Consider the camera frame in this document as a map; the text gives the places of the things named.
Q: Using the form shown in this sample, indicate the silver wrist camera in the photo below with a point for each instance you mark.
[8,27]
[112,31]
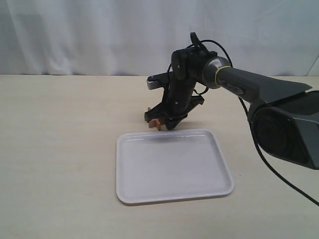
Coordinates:
[158,81]

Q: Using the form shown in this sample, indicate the white plastic tray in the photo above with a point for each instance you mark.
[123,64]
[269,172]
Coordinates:
[168,166]

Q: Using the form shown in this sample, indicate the white curtain backdrop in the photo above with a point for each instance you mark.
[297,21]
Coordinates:
[137,37]

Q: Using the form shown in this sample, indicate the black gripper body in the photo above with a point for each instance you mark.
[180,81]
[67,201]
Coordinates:
[177,101]

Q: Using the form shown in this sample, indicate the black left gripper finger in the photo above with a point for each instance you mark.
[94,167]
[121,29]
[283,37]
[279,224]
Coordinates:
[171,123]

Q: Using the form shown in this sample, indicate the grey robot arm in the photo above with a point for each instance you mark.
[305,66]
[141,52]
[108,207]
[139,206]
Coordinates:
[283,115]

